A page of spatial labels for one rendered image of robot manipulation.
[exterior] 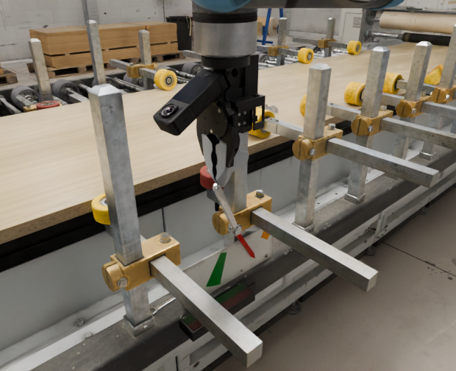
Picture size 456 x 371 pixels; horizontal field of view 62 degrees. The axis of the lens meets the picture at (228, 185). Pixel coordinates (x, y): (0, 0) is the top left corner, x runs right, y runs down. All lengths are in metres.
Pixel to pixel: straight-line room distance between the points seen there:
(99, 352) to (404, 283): 1.61
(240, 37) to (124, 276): 0.42
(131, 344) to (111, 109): 0.44
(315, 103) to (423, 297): 1.36
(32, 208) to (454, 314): 1.76
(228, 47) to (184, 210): 0.56
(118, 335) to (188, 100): 0.48
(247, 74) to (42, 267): 0.58
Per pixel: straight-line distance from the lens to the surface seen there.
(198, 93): 0.54
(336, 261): 0.71
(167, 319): 0.81
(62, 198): 0.86
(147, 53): 1.85
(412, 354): 1.80
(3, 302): 0.91
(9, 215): 0.84
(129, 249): 0.67
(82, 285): 0.96
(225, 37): 0.53
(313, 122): 0.91
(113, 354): 0.78
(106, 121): 0.57
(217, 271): 0.83
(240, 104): 0.57
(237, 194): 0.78
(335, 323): 1.81
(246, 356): 0.56
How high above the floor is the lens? 1.29
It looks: 28 degrees down
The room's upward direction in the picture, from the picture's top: straight up
